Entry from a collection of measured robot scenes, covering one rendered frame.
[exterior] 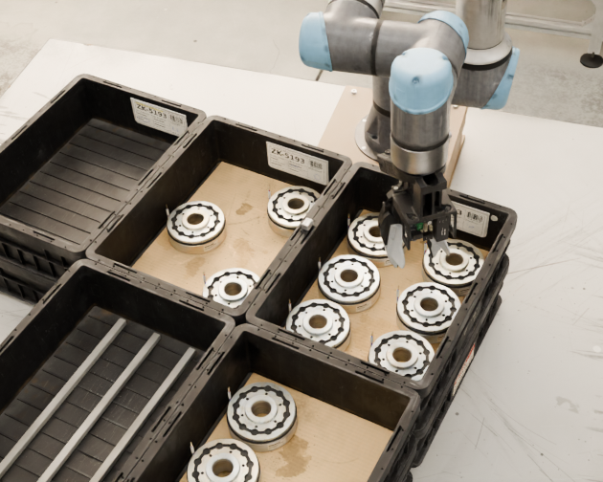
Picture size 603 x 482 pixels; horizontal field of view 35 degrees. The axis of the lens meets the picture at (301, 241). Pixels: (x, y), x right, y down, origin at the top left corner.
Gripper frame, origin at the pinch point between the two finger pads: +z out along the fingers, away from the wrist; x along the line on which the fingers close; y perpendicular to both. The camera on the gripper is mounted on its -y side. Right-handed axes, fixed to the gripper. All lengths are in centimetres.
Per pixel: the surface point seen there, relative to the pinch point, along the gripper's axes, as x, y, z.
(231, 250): -23.9, -25.4, 15.6
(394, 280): 0.7, -9.7, 16.7
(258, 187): -15.2, -39.1, 15.5
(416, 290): 2.5, -4.2, 14.1
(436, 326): 2.6, 4.0, 14.0
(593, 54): 126, -151, 96
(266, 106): -5, -78, 28
